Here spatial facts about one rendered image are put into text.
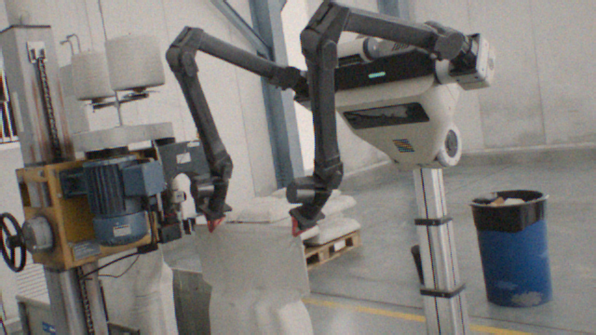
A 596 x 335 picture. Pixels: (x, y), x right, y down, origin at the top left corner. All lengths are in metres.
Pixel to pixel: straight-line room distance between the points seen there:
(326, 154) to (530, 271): 2.45
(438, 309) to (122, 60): 1.34
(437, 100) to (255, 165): 6.13
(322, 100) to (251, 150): 6.35
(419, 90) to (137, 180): 0.86
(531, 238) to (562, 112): 6.05
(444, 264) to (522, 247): 1.67
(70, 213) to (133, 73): 0.46
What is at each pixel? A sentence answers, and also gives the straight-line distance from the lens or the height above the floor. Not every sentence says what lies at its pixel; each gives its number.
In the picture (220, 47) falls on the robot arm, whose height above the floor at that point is 1.61.
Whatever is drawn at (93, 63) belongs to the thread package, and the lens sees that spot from 1.99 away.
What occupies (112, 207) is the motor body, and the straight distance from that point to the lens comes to 1.68.
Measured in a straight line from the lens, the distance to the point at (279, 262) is 1.75.
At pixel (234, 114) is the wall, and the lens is 7.56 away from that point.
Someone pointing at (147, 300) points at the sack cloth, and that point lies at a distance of 2.29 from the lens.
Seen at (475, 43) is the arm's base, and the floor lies 1.50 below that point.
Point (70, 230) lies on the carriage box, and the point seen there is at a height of 1.14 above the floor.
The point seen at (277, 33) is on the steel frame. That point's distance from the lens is 7.85.
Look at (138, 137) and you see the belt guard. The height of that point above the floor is 1.38.
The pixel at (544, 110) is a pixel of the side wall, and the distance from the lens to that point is 9.69.
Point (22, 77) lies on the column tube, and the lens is 1.86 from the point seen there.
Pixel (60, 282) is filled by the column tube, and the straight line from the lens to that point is 1.89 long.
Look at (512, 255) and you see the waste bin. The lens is 3.69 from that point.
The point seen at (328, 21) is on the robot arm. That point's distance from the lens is 1.31.
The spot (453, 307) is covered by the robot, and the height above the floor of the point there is 0.63.
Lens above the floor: 1.39
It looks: 5 degrees down
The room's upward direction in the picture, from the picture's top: 9 degrees counter-clockwise
